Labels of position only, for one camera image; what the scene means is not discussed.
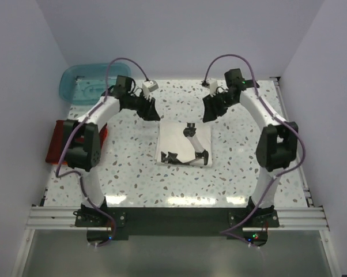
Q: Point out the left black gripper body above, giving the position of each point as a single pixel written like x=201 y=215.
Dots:
x=139 y=104

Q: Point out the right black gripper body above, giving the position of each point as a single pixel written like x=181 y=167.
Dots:
x=222 y=102

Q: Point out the white t shirt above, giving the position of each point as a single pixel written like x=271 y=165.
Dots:
x=184 y=144

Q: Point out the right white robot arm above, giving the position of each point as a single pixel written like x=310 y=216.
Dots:
x=277 y=145

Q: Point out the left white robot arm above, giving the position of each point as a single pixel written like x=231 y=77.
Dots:
x=81 y=145

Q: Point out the teal plastic bin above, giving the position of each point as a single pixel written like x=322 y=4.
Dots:
x=83 y=85

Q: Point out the folded dark red shirt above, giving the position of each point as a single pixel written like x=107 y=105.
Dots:
x=55 y=141

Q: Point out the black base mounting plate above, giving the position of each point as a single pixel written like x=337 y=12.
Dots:
x=114 y=223

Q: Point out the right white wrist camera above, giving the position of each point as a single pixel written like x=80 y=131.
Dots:
x=211 y=84

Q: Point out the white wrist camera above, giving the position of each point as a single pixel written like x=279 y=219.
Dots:
x=211 y=84
x=149 y=86

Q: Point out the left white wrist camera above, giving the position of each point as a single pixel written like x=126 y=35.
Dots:
x=149 y=86

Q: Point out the aluminium extrusion rail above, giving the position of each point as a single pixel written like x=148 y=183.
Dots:
x=62 y=218

